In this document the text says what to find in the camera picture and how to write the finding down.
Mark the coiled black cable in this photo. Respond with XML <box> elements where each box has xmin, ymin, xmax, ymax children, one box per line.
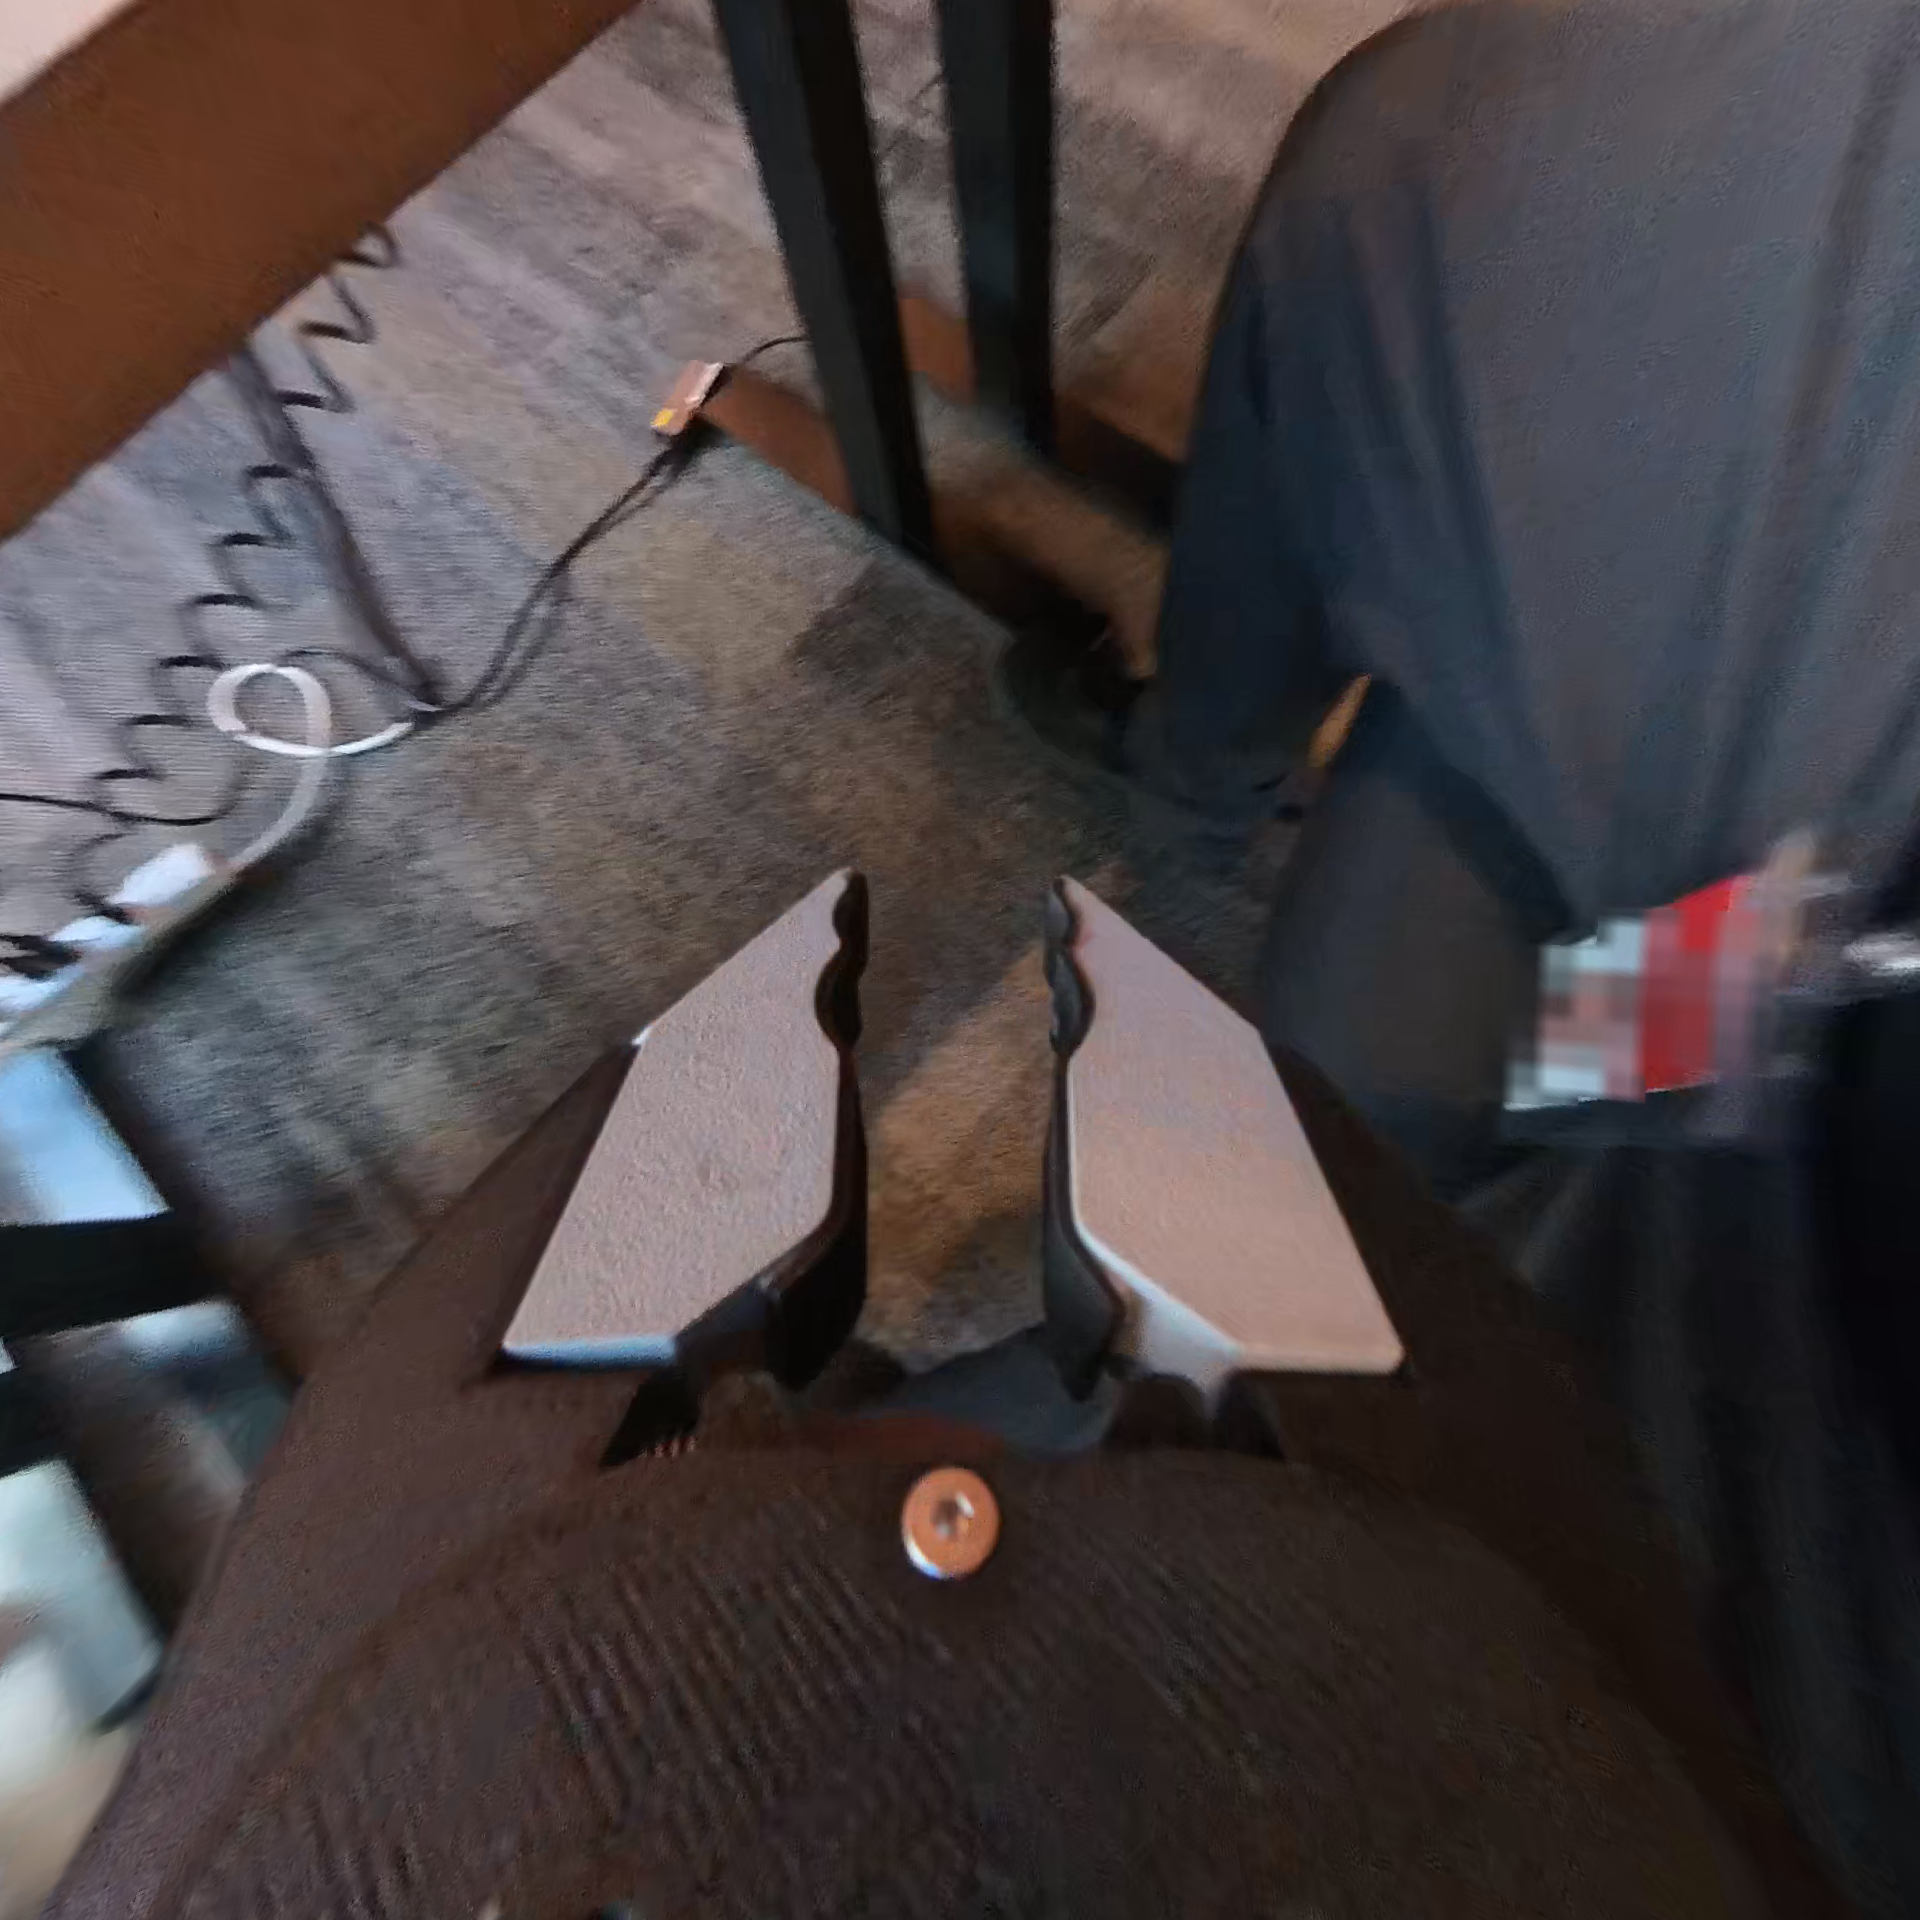
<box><xmin>0</xmin><ymin>221</ymin><xmax>404</xmax><ymax>965</ymax></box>

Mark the office chair base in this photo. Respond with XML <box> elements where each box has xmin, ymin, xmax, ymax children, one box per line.
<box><xmin>0</xmin><ymin>1052</ymin><xmax>294</xmax><ymax>1729</ymax></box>

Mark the white power plug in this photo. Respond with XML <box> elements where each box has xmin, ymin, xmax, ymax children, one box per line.
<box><xmin>0</xmin><ymin>838</ymin><xmax>230</xmax><ymax>1056</ymax></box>

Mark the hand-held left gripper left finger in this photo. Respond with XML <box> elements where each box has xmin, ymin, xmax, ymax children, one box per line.
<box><xmin>502</xmin><ymin>870</ymin><xmax>870</xmax><ymax>1389</ymax></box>

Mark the person's leg in dark trousers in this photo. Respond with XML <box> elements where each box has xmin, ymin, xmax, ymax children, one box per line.
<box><xmin>1117</xmin><ymin>0</ymin><xmax>1920</xmax><ymax>962</ymax></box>

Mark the white cable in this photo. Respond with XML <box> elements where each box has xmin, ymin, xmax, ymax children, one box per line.
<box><xmin>207</xmin><ymin>661</ymin><xmax>420</xmax><ymax>891</ymax></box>

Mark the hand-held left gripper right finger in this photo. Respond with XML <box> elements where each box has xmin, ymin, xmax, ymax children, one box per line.
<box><xmin>1044</xmin><ymin>878</ymin><xmax>1406</xmax><ymax>1398</ymax></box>

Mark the black desk leg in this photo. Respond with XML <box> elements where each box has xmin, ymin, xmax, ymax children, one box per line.
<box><xmin>934</xmin><ymin>0</ymin><xmax>1062</xmax><ymax>455</ymax></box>
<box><xmin>708</xmin><ymin>0</ymin><xmax>942</xmax><ymax>553</ymax></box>

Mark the thin black cable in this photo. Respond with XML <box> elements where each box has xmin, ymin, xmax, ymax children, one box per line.
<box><xmin>293</xmin><ymin>332</ymin><xmax>815</xmax><ymax>715</ymax></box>

